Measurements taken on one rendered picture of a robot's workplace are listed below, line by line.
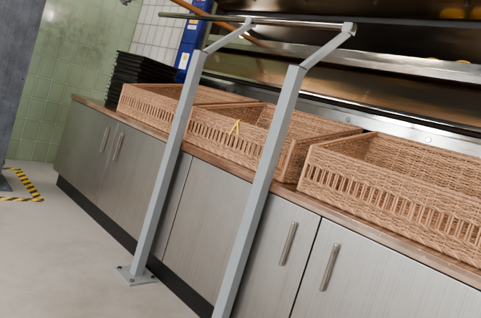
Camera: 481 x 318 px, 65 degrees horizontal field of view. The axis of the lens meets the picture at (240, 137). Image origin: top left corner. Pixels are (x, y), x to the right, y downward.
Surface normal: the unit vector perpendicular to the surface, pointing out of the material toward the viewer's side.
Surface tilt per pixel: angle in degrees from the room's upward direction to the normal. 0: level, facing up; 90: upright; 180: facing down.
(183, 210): 90
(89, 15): 90
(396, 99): 70
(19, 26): 90
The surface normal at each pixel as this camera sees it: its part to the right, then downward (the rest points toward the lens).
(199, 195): -0.65, -0.15
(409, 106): -0.51, -0.47
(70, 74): 0.70, 0.26
